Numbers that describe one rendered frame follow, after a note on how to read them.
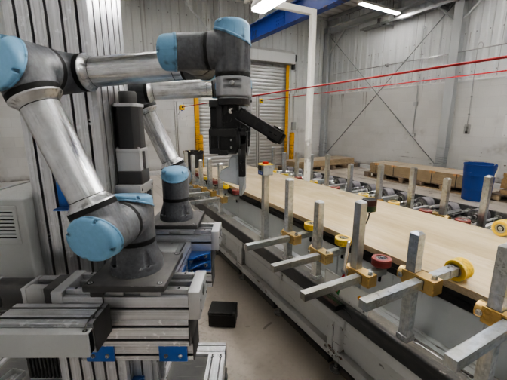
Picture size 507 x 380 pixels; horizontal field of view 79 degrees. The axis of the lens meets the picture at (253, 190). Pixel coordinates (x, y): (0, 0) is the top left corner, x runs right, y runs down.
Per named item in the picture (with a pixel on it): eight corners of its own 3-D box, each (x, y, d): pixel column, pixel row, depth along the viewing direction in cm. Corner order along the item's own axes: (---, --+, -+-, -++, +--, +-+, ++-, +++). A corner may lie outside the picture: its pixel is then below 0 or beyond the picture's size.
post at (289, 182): (287, 262, 174) (288, 179, 163) (283, 259, 177) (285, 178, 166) (291, 260, 175) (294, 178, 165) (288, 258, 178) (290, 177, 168)
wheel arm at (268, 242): (247, 252, 155) (247, 244, 154) (244, 249, 158) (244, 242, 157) (314, 237, 175) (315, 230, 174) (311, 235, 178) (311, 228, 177)
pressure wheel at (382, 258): (380, 287, 127) (383, 262, 124) (365, 279, 134) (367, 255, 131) (393, 283, 131) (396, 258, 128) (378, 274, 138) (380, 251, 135)
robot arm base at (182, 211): (155, 222, 134) (154, 200, 132) (165, 212, 149) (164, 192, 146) (190, 222, 134) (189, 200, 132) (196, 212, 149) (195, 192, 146)
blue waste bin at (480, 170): (485, 204, 554) (492, 164, 539) (451, 197, 603) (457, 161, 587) (500, 200, 583) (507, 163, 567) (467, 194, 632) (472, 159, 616)
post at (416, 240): (404, 358, 111) (419, 233, 100) (395, 352, 114) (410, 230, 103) (410, 355, 112) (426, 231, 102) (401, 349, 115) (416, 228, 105)
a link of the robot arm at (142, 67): (61, 99, 90) (224, 88, 83) (30, 96, 79) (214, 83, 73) (53, 57, 87) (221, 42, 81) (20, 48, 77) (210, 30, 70)
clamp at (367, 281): (367, 289, 121) (368, 277, 120) (342, 274, 133) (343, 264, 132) (377, 285, 124) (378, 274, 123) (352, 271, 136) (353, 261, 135)
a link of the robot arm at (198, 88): (109, 75, 120) (232, 71, 126) (117, 79, 131) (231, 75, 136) (113, 105, 123) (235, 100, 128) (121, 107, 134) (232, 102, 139)
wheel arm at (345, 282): (305, 304, 111) (305, 293, 110) (299, 299, 114) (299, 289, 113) (386, 276, 131) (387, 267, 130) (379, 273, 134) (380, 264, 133)
